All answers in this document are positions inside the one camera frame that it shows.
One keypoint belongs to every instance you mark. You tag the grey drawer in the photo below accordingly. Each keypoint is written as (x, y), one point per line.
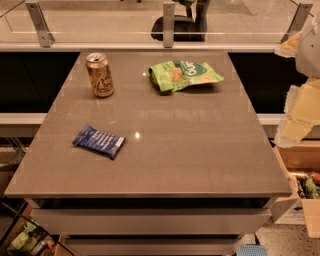
(151, 221)
(153, 246)

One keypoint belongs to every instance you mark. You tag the cardboard box with items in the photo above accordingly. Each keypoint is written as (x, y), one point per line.
(301, 165)

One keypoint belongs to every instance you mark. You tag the middle metal railing post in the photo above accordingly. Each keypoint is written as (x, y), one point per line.
(168, 24)

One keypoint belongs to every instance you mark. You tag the blue rxbar wrapper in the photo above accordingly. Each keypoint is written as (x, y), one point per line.
(99, 141)

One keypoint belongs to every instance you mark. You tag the green bag on floor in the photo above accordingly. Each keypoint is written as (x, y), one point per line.
(26, 241)

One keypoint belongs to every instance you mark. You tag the left metal railing post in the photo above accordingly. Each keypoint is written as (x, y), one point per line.
(45, 37)

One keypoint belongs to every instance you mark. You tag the metal railing post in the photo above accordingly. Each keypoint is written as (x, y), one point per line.
(45, 37)
(168, 24)
(298, 21)

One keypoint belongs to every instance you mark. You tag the lower grey drawer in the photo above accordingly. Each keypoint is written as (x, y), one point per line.
(153, 246)

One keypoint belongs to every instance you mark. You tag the upper grey drawer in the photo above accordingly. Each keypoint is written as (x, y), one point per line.
(151, 221)

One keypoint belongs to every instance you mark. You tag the right metal railing post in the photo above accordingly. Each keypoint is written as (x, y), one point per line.
(298, 21)

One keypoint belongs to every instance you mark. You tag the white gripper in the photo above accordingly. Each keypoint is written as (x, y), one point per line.
(310, 55)

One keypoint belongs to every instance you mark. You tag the blue perforated mat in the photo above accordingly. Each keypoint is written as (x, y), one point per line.
(251, 250)

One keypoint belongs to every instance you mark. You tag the black office chair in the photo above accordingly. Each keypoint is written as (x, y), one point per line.
(191, 27)

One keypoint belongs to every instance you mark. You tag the gold soda can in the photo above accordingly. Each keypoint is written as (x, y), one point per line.
(99, 74)

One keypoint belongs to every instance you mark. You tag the green snack bag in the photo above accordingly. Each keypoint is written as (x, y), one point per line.
(176, 75)

